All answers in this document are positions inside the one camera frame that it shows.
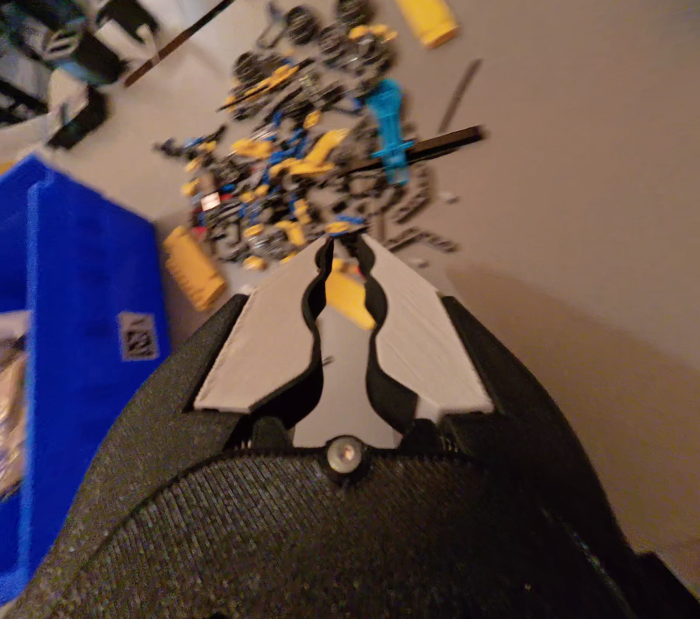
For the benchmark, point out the pile of toy building parts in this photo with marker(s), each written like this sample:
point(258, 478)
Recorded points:
point(284, 159)

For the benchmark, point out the blue plastic bin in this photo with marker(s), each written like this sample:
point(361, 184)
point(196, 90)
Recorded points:
point(82, 301)

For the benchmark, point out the thin black rod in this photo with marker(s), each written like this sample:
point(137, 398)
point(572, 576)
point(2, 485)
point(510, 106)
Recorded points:
point(459, 95)

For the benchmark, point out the yellow curved toy panel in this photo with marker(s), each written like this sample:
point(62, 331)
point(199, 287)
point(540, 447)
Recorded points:
point(347, 296)

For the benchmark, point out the cyan toy part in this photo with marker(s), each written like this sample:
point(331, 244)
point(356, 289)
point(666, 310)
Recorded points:
point(388, 121)

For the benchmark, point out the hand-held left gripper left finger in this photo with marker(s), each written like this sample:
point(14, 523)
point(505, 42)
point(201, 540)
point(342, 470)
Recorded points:
point(262, 345)

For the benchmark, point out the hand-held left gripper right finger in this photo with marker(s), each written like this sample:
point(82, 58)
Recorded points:
point(426, 345)

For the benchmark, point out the long black toy beam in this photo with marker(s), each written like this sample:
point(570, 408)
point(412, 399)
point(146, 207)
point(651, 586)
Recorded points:
point(448, 140)

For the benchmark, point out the clear bag of toy parts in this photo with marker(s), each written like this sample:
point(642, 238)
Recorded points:
point(11, 411)

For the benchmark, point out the black USB plug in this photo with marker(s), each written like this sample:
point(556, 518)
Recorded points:
point(210, 201)

